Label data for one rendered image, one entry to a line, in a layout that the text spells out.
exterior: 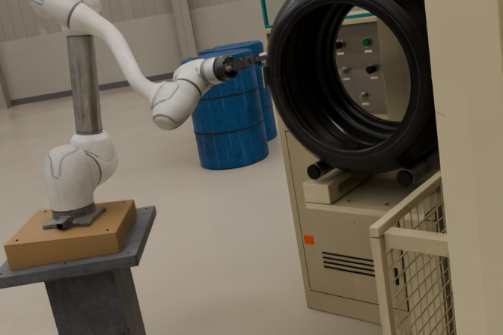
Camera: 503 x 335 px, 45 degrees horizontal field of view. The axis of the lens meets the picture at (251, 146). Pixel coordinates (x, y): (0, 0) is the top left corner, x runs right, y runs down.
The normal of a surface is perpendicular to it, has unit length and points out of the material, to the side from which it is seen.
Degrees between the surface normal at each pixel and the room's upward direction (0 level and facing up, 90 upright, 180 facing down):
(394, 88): 90
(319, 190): 90
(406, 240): 90
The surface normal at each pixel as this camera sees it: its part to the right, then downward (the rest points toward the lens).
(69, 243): 0.03, 0.24
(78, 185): 0.61, 0.07
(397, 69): -0.62, 0.29
